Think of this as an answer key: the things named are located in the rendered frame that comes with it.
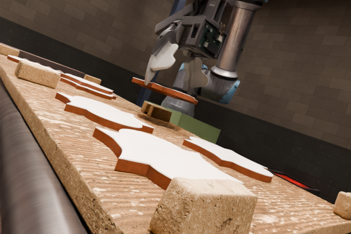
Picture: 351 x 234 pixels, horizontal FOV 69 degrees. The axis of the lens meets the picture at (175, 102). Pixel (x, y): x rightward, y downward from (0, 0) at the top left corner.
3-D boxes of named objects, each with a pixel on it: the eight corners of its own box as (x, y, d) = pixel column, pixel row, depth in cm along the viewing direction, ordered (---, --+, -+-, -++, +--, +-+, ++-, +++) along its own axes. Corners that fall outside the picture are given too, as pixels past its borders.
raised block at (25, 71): (53, 88, 44) (59, 72, 44) (56, 90, 43) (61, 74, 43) (14, 75, 40) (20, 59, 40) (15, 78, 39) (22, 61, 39)
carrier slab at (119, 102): (98, 91, 94) (100, 86, 94) (163, 126, 64) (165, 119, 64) (-15, 54, 71) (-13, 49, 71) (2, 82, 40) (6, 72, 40)
